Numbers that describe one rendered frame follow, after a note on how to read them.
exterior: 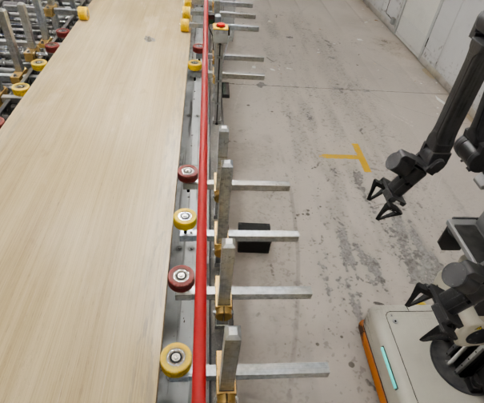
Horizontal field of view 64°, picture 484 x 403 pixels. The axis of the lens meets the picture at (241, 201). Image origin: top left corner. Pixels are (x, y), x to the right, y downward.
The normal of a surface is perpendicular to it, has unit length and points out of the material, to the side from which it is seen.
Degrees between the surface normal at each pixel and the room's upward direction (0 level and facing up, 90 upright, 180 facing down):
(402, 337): 0
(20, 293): 0
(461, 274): 58
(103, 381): 0
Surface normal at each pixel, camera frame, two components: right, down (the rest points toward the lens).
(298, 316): 0.08, -0.73
